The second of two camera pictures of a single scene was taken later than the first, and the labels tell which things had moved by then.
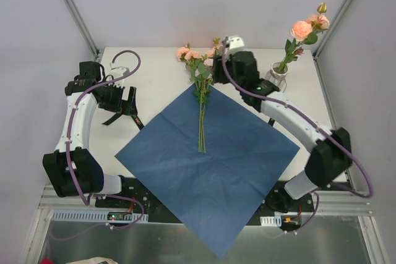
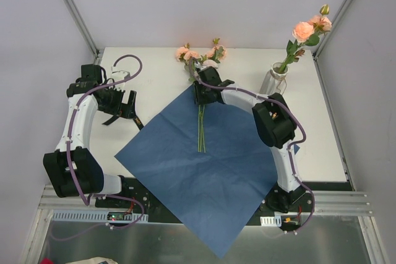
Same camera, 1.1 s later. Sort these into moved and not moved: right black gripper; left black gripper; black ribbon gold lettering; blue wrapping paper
Moved: right black gripper
Not moved: blue wrapping paper; black ribbon gold lettering; left black gripper
